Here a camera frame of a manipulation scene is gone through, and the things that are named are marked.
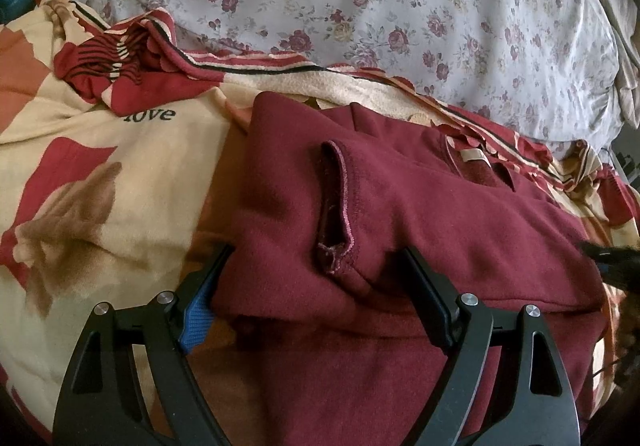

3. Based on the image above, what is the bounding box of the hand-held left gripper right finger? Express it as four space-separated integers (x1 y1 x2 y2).
400 246 583 446

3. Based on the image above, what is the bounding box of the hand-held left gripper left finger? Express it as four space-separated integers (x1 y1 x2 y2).
51 244 236 446

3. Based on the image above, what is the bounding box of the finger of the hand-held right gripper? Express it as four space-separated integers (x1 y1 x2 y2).
579 240 640 292

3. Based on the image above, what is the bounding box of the maroon sweatshirt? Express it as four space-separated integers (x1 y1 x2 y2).
209 91 609 446

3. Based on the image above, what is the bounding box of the cream and red printed blanket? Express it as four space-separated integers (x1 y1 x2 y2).
0 0 640 446

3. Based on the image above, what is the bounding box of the floral quilt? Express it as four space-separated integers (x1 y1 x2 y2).
42 0 623 159

